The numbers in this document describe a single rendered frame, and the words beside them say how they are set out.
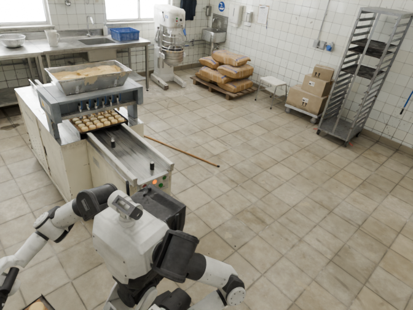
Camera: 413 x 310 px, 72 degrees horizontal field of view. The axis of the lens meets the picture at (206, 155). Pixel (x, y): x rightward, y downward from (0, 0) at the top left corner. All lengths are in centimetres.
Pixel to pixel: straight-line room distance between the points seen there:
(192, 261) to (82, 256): 176
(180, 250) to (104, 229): 29
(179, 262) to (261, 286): 161
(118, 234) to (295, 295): 180
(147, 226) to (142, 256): 11
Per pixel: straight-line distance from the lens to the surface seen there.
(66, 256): 271
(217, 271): 108
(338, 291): 277
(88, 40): 539
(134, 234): 105
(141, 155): 219
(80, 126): 246
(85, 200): 121
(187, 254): 99
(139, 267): 107
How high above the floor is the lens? 208
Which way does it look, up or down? 34 degrees down
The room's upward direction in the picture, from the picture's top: 7 degrees clockwise
